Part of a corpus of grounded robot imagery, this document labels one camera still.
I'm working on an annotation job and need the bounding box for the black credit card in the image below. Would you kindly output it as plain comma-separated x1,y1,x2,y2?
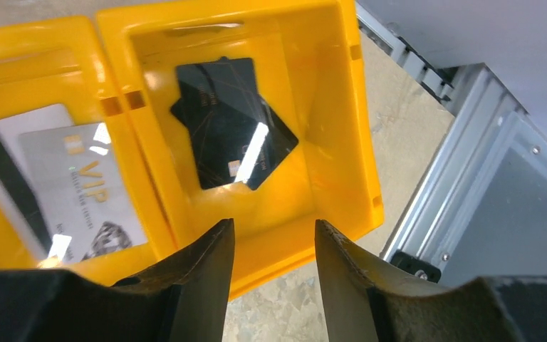
170,96,299,190
170,57,263,124

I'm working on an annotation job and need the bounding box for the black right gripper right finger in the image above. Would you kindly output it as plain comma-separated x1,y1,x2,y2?
315,219,547,341

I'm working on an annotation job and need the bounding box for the silver VIP credit card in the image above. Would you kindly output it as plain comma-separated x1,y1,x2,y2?
19,123,147,264

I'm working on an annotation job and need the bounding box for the white credit card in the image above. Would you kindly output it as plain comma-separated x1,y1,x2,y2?
0,103,73,259

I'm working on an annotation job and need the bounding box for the aluminium frame rail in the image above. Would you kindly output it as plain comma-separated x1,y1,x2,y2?
355,1,547,286

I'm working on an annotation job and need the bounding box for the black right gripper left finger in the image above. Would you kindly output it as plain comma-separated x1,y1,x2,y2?
0,218,235,341

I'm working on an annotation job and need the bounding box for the orange plastic divided bin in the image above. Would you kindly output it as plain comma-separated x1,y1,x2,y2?
0,1,384,298

